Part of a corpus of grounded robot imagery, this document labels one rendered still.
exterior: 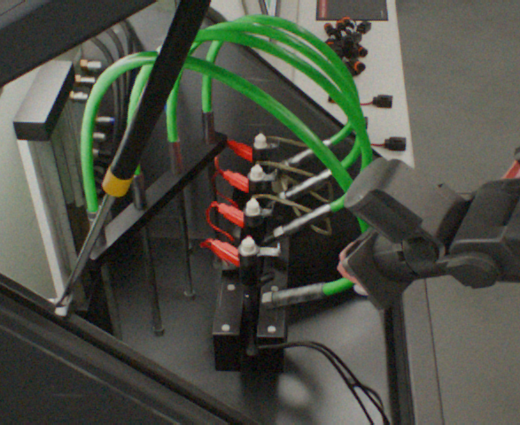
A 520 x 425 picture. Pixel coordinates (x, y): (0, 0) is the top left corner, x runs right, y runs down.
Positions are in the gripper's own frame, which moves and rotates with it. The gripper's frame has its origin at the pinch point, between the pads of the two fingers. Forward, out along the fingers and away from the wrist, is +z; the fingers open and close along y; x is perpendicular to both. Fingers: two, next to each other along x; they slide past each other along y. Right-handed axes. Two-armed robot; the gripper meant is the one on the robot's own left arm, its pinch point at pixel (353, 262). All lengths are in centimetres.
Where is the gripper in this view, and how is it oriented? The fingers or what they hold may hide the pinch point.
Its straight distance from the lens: 92.5
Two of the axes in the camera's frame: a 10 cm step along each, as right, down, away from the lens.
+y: -6.9, 6.1, -3.9
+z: -3.8, 1.6, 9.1
